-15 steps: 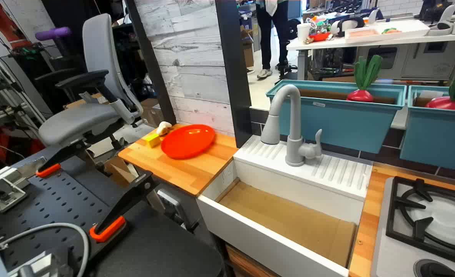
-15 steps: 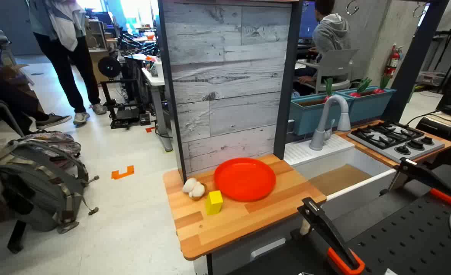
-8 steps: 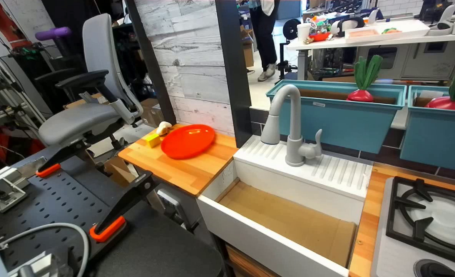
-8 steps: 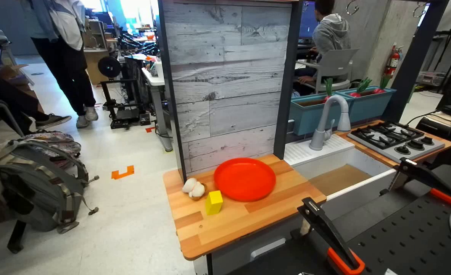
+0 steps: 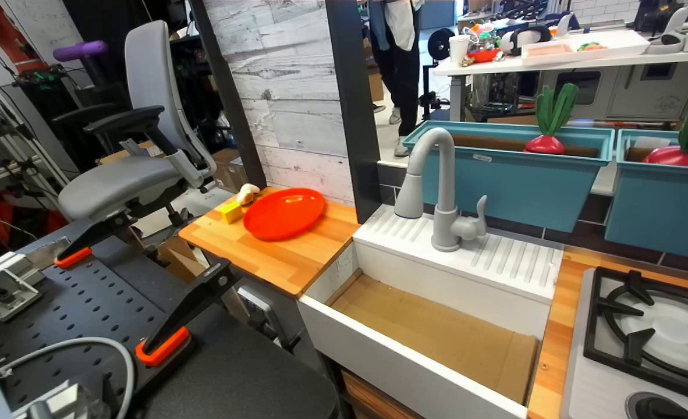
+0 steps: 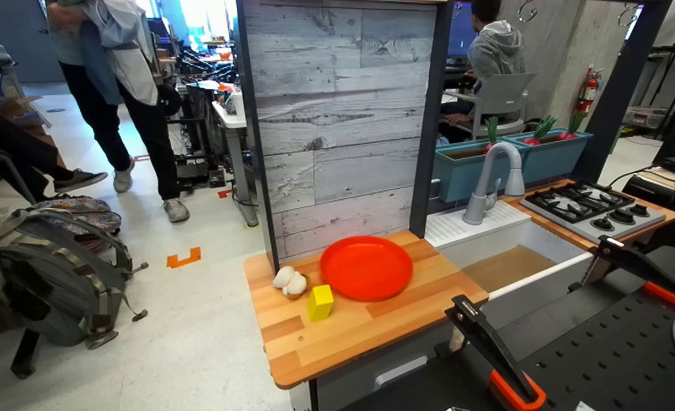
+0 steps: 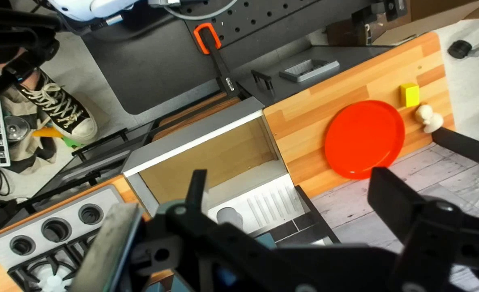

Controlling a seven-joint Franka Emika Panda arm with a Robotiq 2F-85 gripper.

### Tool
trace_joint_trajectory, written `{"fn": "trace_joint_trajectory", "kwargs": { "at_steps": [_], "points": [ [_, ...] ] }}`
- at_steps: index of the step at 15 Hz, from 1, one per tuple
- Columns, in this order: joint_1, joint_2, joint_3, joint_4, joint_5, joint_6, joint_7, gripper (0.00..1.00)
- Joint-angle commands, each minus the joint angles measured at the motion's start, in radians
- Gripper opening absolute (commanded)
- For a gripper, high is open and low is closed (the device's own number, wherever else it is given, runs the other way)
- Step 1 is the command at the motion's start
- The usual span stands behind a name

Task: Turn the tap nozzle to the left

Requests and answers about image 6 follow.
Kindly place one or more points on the grey toy tap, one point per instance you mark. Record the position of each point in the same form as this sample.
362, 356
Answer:
490, 166

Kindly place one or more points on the orange plastic plate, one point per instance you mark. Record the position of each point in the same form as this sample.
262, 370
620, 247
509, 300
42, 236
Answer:
366, 268

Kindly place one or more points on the white toy garlic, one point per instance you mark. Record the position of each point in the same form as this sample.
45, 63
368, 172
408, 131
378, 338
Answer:
292, 282

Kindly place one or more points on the toy kitchen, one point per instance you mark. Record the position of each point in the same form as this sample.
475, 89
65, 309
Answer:
337, 114

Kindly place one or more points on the yellow block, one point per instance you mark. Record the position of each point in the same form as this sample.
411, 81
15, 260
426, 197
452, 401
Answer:
319, 303

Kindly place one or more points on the teal planter box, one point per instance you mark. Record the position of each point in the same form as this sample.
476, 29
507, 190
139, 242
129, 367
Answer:
457, 174
549, 157

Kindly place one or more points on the white desk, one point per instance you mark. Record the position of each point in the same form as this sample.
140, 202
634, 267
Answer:
229, 117

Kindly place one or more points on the toy radish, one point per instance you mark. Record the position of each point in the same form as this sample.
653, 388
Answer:
540, 130
571, 127
492, 130

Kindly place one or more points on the white toy sink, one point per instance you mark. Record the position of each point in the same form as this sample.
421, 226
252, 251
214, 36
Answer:
509, 268

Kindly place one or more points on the grey chair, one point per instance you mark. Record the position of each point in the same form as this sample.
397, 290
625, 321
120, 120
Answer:
503, 94

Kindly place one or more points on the monitor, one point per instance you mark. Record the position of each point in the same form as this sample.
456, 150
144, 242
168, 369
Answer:
461, 28

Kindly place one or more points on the person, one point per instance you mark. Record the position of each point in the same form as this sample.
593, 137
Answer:
494, 51
23, 157
109, 68

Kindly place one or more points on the grey toy stove top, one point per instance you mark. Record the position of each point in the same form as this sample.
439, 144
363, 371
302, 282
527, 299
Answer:
589, 227

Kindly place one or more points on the patterned bag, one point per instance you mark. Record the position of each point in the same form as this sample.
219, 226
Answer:
83, 208

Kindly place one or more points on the black stove knob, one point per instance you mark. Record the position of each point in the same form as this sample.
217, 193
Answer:
603, 224
639, 209
622, 216

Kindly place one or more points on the red fire extinguisher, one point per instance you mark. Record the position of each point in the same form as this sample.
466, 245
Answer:
587, 91

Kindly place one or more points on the grey backpack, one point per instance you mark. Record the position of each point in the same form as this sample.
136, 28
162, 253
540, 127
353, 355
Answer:
46, 279

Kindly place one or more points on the cardboard box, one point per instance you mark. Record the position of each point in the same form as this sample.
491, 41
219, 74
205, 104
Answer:
20, 111

